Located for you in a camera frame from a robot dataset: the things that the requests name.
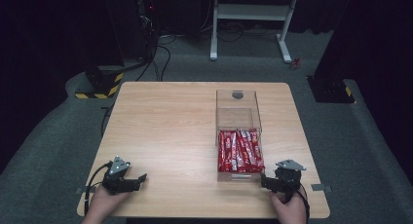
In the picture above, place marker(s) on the black stand base yellow mark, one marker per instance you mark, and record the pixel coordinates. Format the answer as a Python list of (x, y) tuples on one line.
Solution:
[(329, 89)]

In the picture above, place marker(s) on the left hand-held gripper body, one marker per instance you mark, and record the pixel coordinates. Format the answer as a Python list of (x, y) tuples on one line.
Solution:
[(117, 180)]

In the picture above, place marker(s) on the person's left hand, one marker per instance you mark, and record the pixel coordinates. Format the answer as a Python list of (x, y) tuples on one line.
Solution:
[(105, 201)]

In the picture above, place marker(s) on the dark equipment rack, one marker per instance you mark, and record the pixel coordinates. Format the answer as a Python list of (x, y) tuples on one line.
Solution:
[(147, 19)]

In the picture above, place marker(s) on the grey tape strip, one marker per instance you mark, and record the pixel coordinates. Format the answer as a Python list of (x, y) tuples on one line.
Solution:
[(321, 187), (83, 190)]

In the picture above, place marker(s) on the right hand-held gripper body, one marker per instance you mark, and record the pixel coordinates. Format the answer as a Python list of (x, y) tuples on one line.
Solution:
[(287, 180)]

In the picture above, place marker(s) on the person's right hand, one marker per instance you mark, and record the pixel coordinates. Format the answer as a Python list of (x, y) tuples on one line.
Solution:
[(289, 211)]

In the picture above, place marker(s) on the black yellow striped stand base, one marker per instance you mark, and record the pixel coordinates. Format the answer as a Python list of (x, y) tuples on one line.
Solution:
[(102, 84)]

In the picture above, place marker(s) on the white metal stand frame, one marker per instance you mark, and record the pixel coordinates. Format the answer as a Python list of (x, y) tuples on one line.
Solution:
[(251, 12)]

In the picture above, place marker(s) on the clear acrylic box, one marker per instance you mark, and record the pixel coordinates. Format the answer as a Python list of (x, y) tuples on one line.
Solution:
[(238, 117)]

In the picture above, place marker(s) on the pile of red snack packets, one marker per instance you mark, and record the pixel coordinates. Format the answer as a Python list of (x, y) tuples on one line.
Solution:
[(240, 151)]

